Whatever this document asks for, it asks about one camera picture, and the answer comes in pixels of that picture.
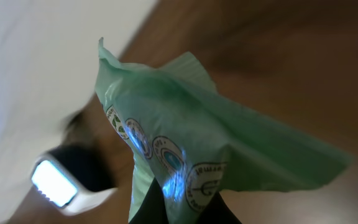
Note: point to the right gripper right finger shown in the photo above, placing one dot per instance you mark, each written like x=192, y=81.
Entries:
x=217, y=212

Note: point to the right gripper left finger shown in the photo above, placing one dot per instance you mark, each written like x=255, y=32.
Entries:
x=152, y=209

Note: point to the green wet wipes packet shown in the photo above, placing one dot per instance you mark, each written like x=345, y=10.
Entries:
x=196, y=142

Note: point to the white barcode scanner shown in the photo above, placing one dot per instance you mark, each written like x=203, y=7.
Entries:
x=74, y=178

